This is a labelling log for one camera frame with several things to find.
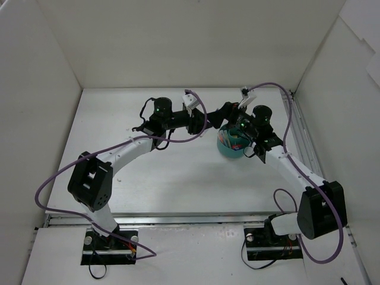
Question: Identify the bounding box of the teal round desk organizer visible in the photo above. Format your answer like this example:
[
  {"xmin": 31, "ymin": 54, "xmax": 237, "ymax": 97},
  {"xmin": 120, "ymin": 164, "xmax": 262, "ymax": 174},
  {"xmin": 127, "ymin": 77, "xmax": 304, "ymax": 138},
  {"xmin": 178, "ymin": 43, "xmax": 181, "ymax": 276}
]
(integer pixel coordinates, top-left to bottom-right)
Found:
[{"xmin": 217, "ymin": 124, "xmax": 251, "ymax": 159}]

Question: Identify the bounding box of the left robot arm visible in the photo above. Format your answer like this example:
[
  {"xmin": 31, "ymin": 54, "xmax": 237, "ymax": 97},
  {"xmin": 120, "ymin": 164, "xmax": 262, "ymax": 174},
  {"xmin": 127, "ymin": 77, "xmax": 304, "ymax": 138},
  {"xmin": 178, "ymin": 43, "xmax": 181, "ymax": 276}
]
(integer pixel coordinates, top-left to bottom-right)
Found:
[{"xmin": 68, "ymin": 91, "xmax": 219, "ymax": 249}]

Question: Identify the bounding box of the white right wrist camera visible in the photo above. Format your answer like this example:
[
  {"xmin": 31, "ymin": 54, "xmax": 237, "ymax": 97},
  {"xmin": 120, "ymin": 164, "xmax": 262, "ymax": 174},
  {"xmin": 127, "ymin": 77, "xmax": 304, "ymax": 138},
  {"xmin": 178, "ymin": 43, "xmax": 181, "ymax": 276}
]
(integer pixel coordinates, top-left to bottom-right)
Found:
[{"xmin": 238, "ymin": 87, "xmax": 257, "ymax": 109}]

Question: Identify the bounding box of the white patterned eraser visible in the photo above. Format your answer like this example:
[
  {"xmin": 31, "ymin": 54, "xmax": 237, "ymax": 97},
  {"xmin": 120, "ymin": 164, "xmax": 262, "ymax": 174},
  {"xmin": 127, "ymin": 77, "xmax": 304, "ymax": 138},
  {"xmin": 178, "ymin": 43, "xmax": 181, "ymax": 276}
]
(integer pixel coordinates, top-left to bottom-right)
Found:
[{"xmin": 232, "ymin": 144, "xmax": 242, "ymax": 150}]

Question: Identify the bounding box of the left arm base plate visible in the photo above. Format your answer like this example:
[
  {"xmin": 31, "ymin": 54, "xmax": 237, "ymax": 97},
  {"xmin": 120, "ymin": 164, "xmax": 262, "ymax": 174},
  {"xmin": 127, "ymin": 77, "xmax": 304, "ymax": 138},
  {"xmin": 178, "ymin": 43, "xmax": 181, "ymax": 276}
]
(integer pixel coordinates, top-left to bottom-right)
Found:
[{"xmin": 81, "ymin": 229, "xmax": 137, "ymax": 265}]

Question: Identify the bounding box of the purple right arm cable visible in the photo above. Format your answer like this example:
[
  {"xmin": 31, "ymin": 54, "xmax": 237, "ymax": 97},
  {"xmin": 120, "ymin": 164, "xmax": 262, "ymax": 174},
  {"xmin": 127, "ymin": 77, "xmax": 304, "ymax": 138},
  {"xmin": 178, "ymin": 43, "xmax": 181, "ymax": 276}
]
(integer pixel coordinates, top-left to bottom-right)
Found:
[{"xmin": 249, "ymin": 82, "xmax": 347, "ymax": 264}]

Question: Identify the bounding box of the aluminium frame rail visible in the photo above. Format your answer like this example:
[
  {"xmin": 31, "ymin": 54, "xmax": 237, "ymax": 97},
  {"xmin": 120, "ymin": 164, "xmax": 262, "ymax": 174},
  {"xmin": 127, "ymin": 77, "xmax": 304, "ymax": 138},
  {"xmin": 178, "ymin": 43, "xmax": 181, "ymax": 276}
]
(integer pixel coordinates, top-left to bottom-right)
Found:
[{"xmin": 288, "ymin": 90, "xmax": 325, "ymax": 178}]

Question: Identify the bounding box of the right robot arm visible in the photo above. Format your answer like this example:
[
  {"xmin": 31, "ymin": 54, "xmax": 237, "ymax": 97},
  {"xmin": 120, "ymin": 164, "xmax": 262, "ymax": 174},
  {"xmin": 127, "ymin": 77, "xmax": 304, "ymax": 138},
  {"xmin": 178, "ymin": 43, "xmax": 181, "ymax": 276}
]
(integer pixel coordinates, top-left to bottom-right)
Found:
[{"xmin": 208, "ymin": 102, "xmax": 347, "ymax": 245}]

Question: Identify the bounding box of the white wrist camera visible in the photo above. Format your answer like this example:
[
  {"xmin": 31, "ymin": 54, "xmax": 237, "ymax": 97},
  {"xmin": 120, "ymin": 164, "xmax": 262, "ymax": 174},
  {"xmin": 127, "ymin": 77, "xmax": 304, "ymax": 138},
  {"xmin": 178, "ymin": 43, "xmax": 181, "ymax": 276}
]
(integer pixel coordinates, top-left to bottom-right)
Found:
[
  {"xmin": 238, "ymin": 87, "xmax": 257, "ymax": 109},
  {"xmin": 182, "ymin": 90, "xmax": 200, "ymax": 110}
]

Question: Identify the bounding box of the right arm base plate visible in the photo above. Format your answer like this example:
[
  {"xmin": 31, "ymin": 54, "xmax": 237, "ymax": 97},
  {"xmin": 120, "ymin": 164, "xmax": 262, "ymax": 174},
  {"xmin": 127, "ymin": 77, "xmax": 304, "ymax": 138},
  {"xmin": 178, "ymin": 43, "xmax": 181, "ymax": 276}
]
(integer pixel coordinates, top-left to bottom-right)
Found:
[{"xmin": 243, "ymin": 226, "xmax": 303, "ymax": 261}]

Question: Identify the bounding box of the orange yellow highlighter pack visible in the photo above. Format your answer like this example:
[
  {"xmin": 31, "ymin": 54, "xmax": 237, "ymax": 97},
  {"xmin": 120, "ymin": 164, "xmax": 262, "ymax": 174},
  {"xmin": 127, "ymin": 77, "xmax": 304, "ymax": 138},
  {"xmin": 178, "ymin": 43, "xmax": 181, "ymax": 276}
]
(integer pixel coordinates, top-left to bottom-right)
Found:
[{"xmin": 218, "ymin": 129, "xmax": 232, "ymax": 148}]

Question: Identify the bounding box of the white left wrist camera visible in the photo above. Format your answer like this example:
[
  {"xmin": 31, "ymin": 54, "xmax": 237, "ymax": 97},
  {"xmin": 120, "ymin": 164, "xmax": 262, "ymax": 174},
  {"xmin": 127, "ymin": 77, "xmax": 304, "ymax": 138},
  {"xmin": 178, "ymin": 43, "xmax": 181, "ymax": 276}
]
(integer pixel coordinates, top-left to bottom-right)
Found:
[{"xmin": 182, "ymin": 90, "xmax": 200, "ymax": 110}]

